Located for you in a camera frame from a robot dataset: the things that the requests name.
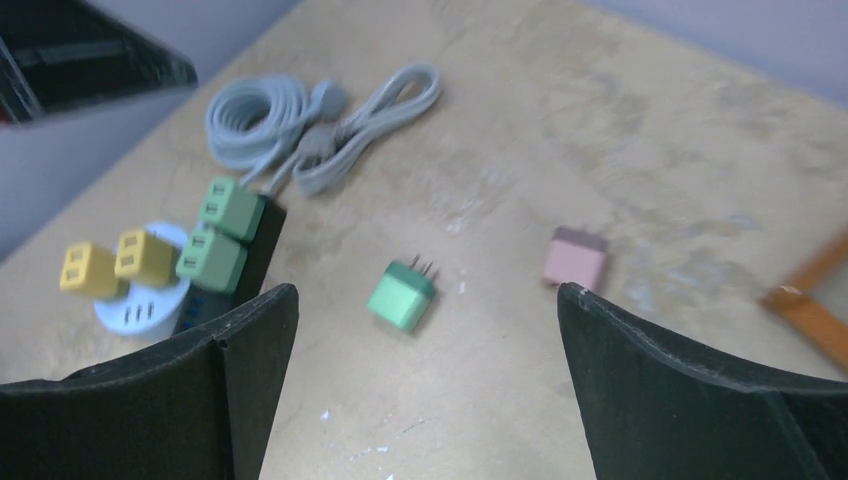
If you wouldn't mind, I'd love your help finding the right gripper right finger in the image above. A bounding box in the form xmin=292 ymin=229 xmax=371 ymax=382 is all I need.
xmin=557 ymin=283 xmax=847 ymax=479

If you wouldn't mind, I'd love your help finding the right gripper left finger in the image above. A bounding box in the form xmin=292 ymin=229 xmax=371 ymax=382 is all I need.
xmin=1 ymin=284 xmax=299 ymax=479

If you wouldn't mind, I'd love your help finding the yellow charger plug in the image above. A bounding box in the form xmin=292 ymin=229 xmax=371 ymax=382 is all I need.
xmin=114 ymin=228 xmax=178 ymax=288
xmin=59 ymin=241 xmax=129 ymax=301

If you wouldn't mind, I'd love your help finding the green plug on left strip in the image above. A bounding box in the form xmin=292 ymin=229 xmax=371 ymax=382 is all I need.
xmin=198 ymin=176 xmax=264 ymax=242

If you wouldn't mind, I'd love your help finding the green charger plug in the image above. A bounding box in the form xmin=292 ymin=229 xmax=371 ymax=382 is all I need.
xmin=366 ymin=255 xmax=436 ymax=333

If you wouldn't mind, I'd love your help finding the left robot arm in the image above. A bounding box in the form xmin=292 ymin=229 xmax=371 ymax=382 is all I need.
xmin=1 ymin=1 xmax=198 ymax=126

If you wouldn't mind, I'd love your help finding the wooden shelf rack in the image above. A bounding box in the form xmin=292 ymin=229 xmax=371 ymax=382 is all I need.
xmin=758 ymin=227 xmax=847 ymax=370

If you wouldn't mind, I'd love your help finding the left black power strip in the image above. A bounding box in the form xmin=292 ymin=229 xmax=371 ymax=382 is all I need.
xmin=172 ymin=195 xmax=287 ymax=336

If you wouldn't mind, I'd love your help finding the round white socket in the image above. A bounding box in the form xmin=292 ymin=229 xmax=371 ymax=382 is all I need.
xmin=92 ymin=221 xmax=193 ymax=339

